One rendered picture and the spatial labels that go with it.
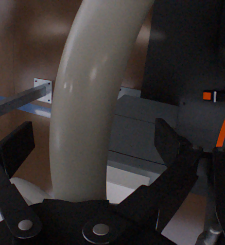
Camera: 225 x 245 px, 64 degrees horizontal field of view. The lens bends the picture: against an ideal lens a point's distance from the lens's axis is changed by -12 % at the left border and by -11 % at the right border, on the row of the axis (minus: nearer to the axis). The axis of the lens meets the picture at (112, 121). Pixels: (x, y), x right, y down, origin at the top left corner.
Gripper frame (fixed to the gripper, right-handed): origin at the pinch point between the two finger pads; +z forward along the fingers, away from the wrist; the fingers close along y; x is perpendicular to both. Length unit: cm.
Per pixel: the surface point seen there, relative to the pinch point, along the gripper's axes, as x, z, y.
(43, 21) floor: 47, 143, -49
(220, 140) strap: -42, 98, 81
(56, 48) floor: 23, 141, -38
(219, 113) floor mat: -22, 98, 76
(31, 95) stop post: -13, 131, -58
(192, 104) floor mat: -18, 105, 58
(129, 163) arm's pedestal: -25, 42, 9
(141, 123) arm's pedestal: -21, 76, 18
